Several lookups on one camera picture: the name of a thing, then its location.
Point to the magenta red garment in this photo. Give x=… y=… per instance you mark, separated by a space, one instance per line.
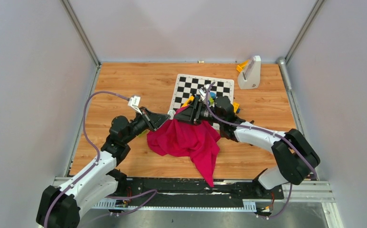
x=198 y=142

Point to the yellow toy behind metronome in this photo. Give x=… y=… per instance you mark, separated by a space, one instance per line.
x=241 y=66

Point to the green rectangular block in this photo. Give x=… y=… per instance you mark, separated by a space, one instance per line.
x=143 y=133

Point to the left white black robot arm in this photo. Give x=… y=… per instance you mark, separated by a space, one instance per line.
x=65 y=205

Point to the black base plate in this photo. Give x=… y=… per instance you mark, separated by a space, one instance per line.
x=194 y=193

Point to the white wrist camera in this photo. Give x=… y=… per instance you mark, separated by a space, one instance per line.
x=205 y=93
x=134 y=103

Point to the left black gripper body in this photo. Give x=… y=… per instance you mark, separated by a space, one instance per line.
x=148 y=118

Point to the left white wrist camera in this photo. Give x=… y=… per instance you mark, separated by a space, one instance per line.
x=134 y=103

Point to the green round brooch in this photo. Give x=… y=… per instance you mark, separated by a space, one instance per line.
x=171 y=114

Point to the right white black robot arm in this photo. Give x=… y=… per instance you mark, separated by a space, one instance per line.
x=294 y=156

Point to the black white chessboard mat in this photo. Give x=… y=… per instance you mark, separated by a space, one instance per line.
x=188 y=85

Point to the white metronome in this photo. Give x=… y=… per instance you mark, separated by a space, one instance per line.
x=250 y=77

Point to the grey metal pipe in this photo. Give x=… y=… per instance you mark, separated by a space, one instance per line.
x=281 y=62

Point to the yellow triangle block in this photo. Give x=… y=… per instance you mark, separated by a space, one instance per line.
x=188 y=101

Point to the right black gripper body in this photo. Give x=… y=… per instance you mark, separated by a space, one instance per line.
x=194 y=117

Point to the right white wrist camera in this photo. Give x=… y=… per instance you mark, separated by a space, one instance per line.
x=205 y=93

